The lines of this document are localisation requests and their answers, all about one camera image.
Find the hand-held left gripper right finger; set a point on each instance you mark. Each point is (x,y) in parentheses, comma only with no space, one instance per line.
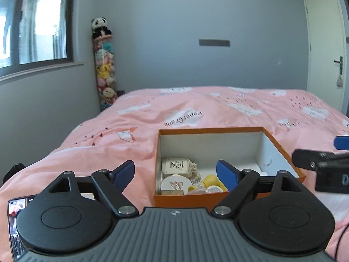
(226,174)

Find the dark wall switch panel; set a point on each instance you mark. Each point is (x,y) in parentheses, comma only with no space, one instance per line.
(215,42)

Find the white door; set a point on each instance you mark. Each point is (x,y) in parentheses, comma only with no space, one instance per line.
(321,46)

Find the black smartphone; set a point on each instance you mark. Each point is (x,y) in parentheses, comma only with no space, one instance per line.
(16,223)

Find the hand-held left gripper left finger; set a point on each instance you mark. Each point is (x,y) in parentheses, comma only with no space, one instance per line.
(125,172)

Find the orange cardboard box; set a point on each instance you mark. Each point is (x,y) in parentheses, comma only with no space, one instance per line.
(207,146)

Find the pink printed blanket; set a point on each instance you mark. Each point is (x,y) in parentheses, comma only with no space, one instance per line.
(109,147)

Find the black bag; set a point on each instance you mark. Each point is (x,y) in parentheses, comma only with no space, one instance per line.
(13,173)

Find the yellow pear-shaped bottle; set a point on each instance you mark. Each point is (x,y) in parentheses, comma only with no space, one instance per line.
(211,180)

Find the dark framed window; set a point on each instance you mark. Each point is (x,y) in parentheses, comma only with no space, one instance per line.
(35,27)

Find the white round compact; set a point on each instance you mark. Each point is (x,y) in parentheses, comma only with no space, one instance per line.
(174,184)

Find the panda plush toy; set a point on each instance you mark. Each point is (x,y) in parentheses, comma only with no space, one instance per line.
(99,24)

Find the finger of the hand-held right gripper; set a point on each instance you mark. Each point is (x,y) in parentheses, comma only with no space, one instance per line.
(342,142)
(305,158)

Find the gold patterned small box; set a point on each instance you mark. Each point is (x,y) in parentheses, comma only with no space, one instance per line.
(171,193)

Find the dark bedside table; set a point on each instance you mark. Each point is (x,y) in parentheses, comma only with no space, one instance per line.
(120,92)

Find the grey hanging charm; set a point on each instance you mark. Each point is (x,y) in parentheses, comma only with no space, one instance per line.
(339,82)

